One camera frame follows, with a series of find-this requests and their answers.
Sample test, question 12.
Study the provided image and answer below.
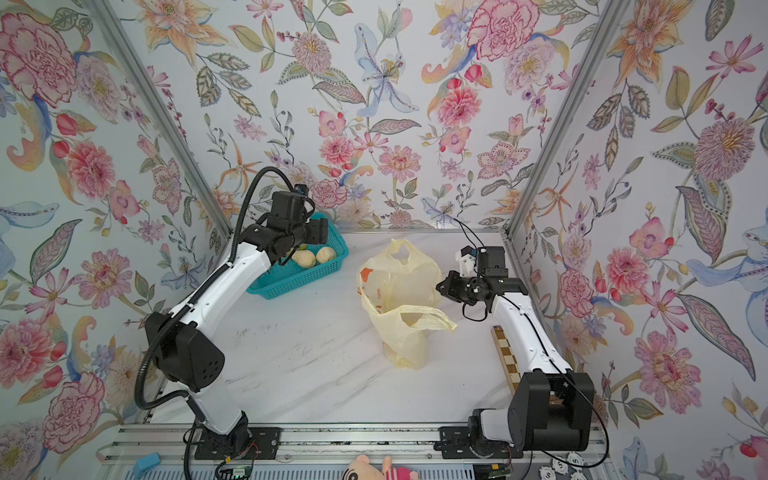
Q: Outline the yellow plastic bag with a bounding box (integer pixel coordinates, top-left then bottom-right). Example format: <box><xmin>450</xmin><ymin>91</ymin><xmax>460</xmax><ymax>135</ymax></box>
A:
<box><xmin>357</xmin><ymin>239</ymin><xmax>457</xmax><ymax>370</ymax></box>

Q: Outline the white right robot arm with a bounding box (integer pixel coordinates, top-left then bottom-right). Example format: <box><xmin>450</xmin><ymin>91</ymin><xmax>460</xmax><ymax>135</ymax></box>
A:
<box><xmin>436</xmin><ymin>270</ymin><xmax>595</xmax><ymax>456</ymax></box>

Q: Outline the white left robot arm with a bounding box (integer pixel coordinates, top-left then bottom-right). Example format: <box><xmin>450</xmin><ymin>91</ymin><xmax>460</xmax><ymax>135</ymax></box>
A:
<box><xmin>134</xmin><ymin>185</ymin><xmax>329</xmax><ymax>436</ymax></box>

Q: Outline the teal plastic basket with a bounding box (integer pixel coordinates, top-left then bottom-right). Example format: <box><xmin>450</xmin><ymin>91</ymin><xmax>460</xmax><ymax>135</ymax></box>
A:
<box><xmin>246</xmin><ymin>212</ymin><xmax>349</xmax><ymax>300</ymax></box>

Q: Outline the wooden chessboard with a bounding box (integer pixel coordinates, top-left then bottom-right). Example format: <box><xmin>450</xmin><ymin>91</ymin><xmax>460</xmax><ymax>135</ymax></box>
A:
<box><xmin>491</xmin><ymin>325</ymin><xmax>522</xmax><ymax>393</ymax></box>

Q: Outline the pink plush toy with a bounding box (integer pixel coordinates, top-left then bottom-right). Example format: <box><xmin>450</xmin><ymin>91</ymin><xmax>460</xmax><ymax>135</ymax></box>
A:
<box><xmin>341</xmin><ymin>455</ymin><xmax>420</xmax><ymax>480</ymax></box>

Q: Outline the green circuit board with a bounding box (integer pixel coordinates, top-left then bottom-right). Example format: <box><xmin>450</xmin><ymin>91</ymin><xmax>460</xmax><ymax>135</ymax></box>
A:
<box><xmin>216</xmin><ymin>465</ymin><xmax>252</xmax><ymax>480</ymax></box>

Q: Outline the blue block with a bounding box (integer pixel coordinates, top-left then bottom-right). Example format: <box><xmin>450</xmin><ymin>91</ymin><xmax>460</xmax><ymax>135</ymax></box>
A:
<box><xmin>132</xmin><ymin>453</ymin><xmax>161</xmax><ymax>480</ymax></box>

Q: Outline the black corrugated cable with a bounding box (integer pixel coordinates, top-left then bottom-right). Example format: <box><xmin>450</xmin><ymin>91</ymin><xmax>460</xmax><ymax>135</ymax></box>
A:
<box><xmin>133</xmin><ymin>166</ymin><xmax>301</xmax><ymax>411</ymax></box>

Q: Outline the metal base rail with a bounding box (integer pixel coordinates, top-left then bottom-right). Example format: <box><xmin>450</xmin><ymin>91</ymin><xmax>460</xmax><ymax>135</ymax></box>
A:
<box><xmin>95</xmin><ymin>421</ymin><xmax>559</xmax><ymax>480</ymax></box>

